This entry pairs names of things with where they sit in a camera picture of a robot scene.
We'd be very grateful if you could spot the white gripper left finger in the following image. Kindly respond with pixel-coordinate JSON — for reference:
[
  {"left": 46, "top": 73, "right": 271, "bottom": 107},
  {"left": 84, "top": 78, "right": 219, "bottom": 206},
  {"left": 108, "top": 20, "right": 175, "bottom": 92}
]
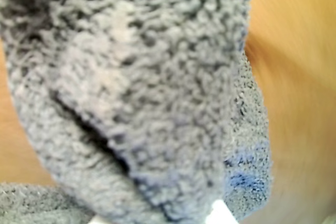
[{"left": 88, "top": 215, "right": 108, "bottom": 224}]

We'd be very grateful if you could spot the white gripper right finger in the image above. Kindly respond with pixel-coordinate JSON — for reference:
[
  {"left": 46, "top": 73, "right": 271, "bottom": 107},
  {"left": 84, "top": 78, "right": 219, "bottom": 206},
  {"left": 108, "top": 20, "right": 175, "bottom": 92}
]
[{"left": 204, "top": 199, "right": 238, "bottom": 224}]

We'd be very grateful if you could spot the grey terry towel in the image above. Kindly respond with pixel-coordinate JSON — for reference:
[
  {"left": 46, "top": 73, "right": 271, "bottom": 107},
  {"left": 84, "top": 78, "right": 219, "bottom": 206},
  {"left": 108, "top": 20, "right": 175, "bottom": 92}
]
[{"left": 0, "top": 0, "right": 276, "bottom": 224}]

